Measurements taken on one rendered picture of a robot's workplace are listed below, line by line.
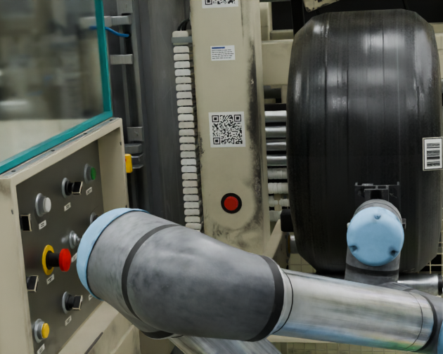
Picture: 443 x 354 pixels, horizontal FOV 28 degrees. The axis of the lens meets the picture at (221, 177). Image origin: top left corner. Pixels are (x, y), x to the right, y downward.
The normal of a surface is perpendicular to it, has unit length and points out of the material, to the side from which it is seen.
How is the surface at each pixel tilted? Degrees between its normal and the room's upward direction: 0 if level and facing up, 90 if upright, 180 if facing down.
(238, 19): 90
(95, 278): 95
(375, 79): 55
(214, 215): 90
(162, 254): 43
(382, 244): 83
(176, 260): 49
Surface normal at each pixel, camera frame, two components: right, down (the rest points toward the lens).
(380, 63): -0.18, -0.50
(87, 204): 0.98, -0.01
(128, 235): -0.51, -0.70
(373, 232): -0.19, 0.10
